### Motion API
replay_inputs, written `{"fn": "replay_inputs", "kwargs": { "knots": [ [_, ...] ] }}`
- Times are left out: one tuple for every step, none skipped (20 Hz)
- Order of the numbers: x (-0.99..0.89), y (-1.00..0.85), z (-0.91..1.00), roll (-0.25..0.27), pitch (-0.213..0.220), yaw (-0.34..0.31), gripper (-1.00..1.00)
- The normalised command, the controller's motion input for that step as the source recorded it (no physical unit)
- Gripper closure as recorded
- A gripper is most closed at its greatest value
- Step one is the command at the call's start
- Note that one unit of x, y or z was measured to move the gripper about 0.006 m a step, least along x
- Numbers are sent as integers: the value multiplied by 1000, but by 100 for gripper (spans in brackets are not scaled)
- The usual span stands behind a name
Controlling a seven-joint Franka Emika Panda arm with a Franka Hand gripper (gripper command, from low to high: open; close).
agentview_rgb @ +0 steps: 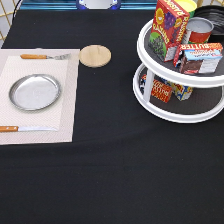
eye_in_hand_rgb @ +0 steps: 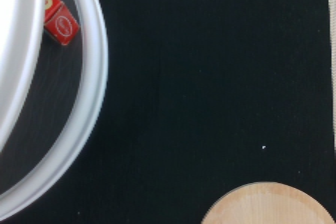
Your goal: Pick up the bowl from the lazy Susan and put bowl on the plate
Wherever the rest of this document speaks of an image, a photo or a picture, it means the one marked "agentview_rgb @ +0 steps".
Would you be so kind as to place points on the black ribbed bowl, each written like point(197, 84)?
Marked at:
point(215, 14)

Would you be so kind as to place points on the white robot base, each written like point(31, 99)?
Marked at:
point(98, 4)

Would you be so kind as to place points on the white two-tier lazy Susan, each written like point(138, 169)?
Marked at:
point(206, 101)

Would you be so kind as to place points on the round metal plate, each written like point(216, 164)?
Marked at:
point(34, 92)

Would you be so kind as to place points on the beige woven placemat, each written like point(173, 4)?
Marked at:
point(60, 115)

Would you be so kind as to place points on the red orange box lower shelf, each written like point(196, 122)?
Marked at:
point(159, 90)

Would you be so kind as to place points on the round wooden coaster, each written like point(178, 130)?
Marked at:
point(95, 56)

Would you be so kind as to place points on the small colourful carton lower shelf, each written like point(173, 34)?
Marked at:
point(181, 92)

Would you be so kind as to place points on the red raisins box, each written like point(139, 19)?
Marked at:
point(169, 24)

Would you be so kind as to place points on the red soup can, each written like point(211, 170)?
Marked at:
point(198, 30)

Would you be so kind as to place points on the green yellow cylindrical can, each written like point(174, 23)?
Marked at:
point(189, 5)

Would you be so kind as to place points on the wooden handled fork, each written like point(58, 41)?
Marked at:
point(35, 56)

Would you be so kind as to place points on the wooden handled knife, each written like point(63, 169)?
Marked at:
point(24, 129)

